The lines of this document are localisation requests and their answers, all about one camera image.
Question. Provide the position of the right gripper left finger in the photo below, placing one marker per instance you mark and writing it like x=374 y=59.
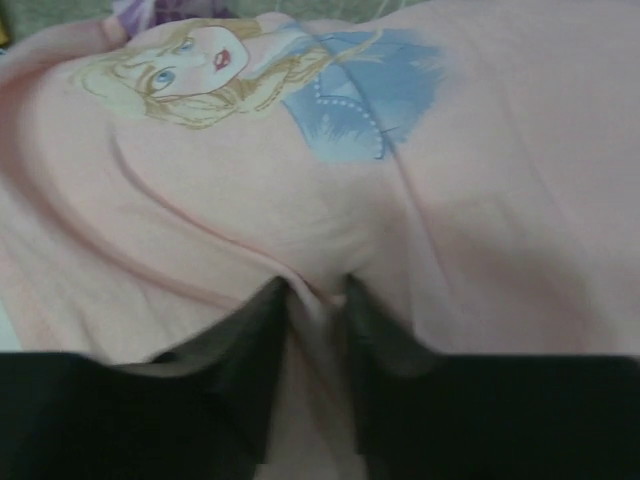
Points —
x=200 y=410

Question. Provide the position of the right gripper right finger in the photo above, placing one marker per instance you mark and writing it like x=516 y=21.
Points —
x=421 y=414

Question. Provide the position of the purple princess print pillowcase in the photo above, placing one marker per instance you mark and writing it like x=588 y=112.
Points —
x=475 y=164

